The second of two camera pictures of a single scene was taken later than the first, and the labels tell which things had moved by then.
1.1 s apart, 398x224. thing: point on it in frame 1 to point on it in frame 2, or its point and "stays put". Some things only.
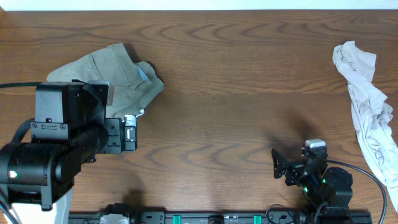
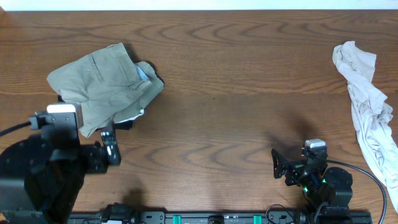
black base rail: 180,218 stays put
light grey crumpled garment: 371,116 stays put
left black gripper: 114,135 to 104,150
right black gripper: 296,168 stays put
